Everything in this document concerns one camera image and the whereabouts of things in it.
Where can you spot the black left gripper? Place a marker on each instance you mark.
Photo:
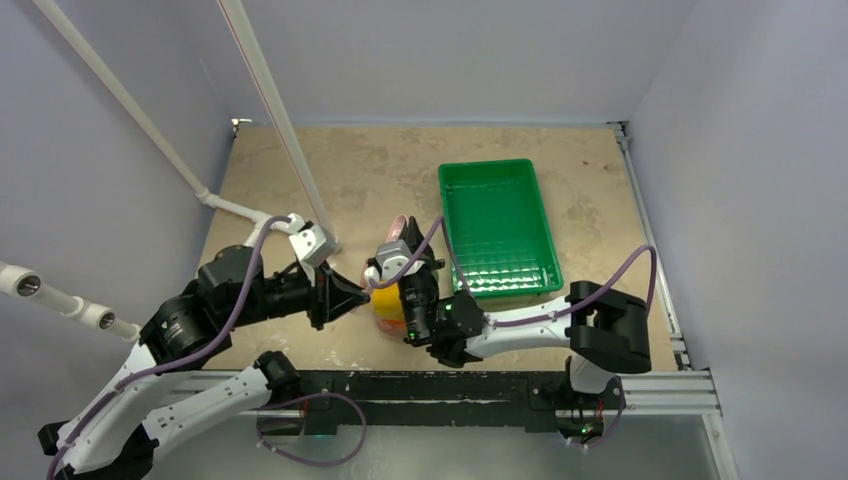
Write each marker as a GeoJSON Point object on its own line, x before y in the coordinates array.
{"type": "Point", "coordinates": [331, 295]}

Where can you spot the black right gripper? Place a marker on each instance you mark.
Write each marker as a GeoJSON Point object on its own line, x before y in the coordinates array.
{"type": "Point", "coordinates": [409, 278]}

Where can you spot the yellow toy bell pepper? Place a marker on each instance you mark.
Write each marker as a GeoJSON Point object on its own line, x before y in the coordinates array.
{"type": "Point", "coordinates": [386, 303]}

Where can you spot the clear pink zip top bag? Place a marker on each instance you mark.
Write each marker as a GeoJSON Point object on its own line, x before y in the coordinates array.
{"type": "Point", "coordinates": [395, 233]}

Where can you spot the orange green toy mango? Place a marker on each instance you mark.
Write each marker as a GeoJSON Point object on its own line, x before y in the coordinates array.
{"type": "Point", "coordinates": [391, 327]}

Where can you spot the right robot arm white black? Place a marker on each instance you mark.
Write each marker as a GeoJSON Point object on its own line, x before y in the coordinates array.
{"type": "Point", "coordinates": [606, 329]}

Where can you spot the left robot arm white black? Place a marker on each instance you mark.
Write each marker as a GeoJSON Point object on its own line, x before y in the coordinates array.
{"type": "Point", "coordinates": [121, 433]}

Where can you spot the green plastic tray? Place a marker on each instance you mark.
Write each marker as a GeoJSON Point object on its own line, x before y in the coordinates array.
{"type": "Point", "coordinates": [498, 228]}

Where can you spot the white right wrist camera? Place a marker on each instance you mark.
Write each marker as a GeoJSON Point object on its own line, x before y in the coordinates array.
{"type": "Point", "coordinates": [391, 262]}

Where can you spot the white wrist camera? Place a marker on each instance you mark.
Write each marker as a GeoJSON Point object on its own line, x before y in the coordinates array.
{"type": "Point", "coordinates": [311, 242]}
{"type": "Point", "coordinates": [391, 262]}

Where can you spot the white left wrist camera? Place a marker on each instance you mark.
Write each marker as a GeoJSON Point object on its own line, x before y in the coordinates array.
{"type": "Point", "coordinates": [311, 242]}

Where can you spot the white pvc pipe frame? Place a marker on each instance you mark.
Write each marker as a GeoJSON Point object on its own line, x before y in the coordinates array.
{"type": "Point", "coordinates": [23, 283]}

